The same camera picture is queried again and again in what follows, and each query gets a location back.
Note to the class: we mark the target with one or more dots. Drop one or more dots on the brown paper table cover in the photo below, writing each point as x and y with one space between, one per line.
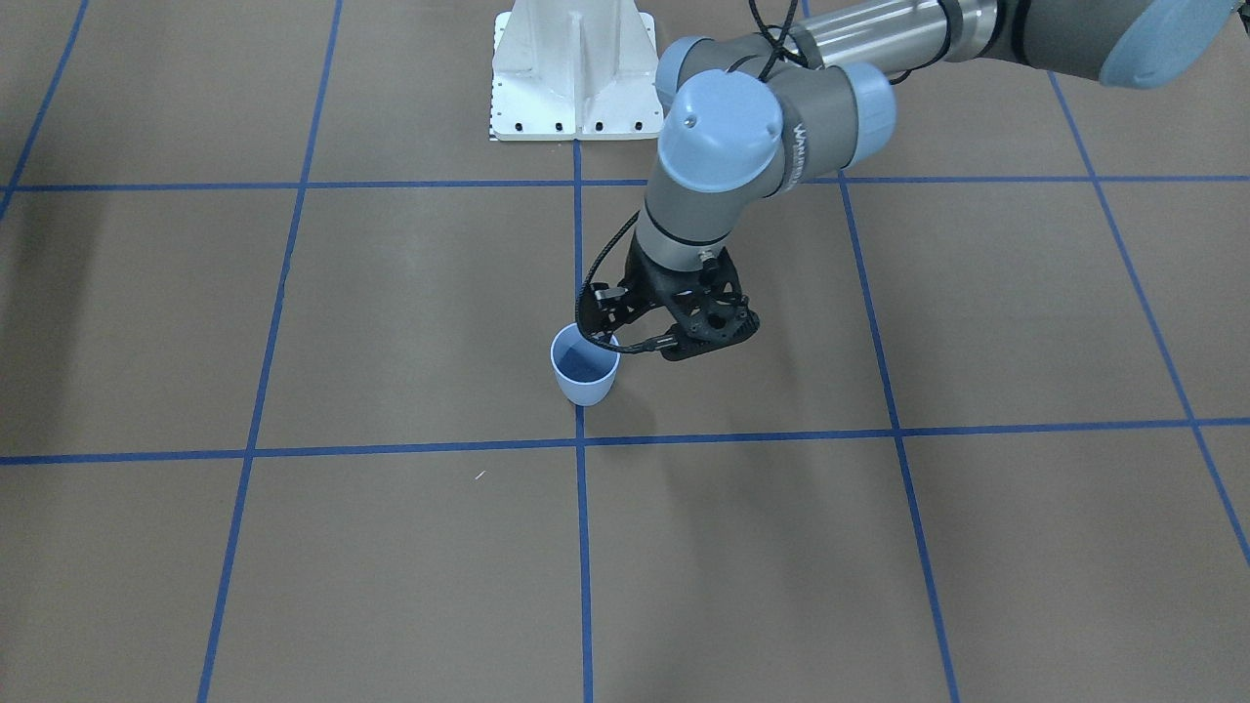
279 421

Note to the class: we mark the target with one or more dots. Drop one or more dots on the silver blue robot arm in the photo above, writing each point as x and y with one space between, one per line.
754 117

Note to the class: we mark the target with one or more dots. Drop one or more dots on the light blue plastic cup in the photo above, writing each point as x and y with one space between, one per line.
585 373

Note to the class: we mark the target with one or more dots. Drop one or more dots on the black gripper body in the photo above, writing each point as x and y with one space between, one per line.
648 284

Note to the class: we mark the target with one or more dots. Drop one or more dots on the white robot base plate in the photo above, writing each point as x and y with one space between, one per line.
574 70

